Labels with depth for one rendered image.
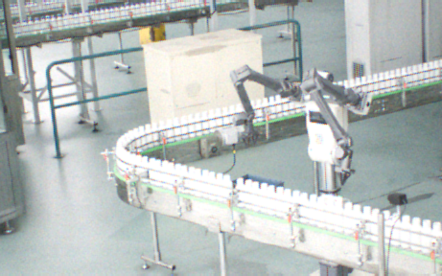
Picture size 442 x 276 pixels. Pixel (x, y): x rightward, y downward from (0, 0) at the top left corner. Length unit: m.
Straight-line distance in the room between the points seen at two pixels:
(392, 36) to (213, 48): 2.74
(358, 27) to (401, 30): 0.53
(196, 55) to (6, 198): 2.53
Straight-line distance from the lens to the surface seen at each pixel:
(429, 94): 8.33
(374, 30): 11.37
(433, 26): 11.95
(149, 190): 6.16
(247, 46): 9.85
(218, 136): 7.07
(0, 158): 8.21
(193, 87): 9.59
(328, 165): 5.96
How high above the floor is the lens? 3.01
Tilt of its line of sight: 17 degrees down
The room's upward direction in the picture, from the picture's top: 5 degrees counter-clockwise
